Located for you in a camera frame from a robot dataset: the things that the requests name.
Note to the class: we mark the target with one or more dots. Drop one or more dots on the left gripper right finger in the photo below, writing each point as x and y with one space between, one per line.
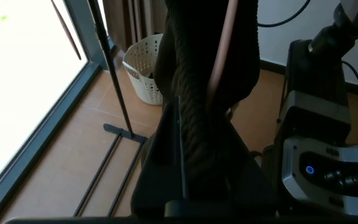
253 186

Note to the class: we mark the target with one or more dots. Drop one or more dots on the black clothes rack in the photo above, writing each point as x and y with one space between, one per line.
110 62

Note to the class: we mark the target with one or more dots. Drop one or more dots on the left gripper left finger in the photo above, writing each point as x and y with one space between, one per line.
160 180

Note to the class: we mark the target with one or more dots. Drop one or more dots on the pink clothes hanger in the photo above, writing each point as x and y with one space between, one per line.
68 34
224 46

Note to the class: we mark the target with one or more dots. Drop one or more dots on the window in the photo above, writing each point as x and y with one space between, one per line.
11 62

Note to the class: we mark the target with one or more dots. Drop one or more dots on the black garment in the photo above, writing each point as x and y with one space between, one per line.
191 46

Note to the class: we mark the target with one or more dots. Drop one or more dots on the white laundry basket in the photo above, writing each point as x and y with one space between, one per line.
141 84

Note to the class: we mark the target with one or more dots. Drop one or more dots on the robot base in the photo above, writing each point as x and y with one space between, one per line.
315 149

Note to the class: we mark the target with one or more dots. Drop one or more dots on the brown curtain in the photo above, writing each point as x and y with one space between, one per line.
120 18

